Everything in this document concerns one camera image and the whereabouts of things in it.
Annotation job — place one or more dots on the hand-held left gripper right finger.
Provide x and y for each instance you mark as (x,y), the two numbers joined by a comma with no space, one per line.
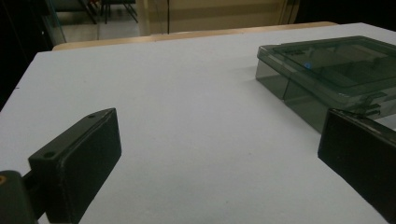
(364,161)

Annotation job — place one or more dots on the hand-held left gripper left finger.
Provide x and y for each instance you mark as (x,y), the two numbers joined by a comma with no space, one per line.
(81,161)

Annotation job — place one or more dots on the grey transparent compartment box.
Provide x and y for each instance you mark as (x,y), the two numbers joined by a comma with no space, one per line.
(327,62)

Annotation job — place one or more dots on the white table sheet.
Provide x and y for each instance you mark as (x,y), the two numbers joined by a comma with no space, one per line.
(186,109)

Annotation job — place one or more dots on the wooden table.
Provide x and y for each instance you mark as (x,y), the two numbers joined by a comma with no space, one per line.
(124,42)

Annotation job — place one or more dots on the grey metal cabinet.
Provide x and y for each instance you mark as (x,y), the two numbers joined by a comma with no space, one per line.
(54,21)

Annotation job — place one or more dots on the black metal stand legs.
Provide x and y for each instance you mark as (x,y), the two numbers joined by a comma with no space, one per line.
(106,9)

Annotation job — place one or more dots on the beige wooden furniture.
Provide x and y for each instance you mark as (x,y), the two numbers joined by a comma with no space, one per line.
(218,15)

